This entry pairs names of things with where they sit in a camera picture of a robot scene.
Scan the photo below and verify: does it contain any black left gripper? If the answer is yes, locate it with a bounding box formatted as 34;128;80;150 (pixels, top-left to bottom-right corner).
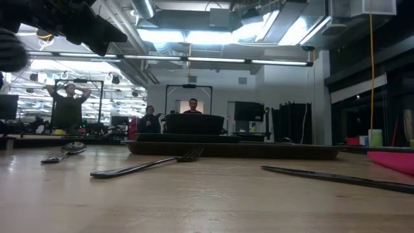
19;0;129;57

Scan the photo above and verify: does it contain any black spoon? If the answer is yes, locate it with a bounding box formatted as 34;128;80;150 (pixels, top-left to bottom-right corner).
39;141;88;164

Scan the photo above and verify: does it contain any black bowl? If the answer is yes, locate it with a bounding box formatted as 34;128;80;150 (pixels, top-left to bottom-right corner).
164;113;225;136

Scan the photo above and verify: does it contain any black round plate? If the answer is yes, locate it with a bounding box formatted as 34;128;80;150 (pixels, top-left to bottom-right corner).
135;133;242;144

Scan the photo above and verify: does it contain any black fork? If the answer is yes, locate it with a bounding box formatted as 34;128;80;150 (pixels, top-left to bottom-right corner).
90;145;205;180

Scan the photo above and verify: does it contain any black knife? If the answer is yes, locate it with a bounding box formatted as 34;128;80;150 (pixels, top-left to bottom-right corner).
260;165;414;195

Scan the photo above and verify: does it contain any red cloth napkin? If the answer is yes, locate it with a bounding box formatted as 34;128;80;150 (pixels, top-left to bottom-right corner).
366;150;414;177

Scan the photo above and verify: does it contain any brown plastic tray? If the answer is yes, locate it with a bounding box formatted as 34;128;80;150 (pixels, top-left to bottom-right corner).
121;139;344;161

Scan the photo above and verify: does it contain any person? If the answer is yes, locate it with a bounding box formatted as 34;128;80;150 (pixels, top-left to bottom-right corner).
45;83;93;131
182;98;204;115
138;105;162;135

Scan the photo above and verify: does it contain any red bag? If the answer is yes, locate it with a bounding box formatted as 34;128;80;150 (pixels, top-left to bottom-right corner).
128;117;140;140

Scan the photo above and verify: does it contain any long light bar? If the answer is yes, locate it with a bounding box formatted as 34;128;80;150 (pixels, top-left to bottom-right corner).
27;50;314;67

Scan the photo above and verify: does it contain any black desk monitor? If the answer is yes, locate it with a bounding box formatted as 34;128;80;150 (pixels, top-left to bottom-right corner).
0;94;19;121

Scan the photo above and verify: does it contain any grey ceiling unit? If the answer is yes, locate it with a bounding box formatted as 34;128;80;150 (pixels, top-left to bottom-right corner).
209;8;232;28

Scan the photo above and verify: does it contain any black rolling cart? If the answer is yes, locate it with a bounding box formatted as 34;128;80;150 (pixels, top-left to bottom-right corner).
226;121;273;142

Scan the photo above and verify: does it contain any black folding curtain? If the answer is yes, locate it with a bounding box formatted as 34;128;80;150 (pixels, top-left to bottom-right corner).
270;102;313;145

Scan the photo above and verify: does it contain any pale green cup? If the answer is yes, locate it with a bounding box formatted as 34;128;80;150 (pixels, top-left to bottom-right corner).
368;129;384;148

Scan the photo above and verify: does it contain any black background rig frame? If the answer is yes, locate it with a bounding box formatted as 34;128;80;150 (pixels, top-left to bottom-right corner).
51;78;105;130
164;83;214;117

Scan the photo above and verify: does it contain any silver ceiling duct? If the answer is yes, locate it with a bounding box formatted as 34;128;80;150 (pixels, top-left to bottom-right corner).
131;0;157;19

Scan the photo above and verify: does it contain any black ceiling cable reel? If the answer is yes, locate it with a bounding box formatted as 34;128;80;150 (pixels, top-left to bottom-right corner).
35;28;55;43

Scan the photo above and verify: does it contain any black wall monitor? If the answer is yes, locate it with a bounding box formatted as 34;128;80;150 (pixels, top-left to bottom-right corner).
234;100;265;123

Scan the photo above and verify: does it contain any white hanging cable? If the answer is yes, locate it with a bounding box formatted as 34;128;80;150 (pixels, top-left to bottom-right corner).
300;102;307;145

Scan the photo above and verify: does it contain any thin yellow cable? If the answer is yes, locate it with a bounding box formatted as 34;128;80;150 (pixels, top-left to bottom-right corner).
369;0;376;147

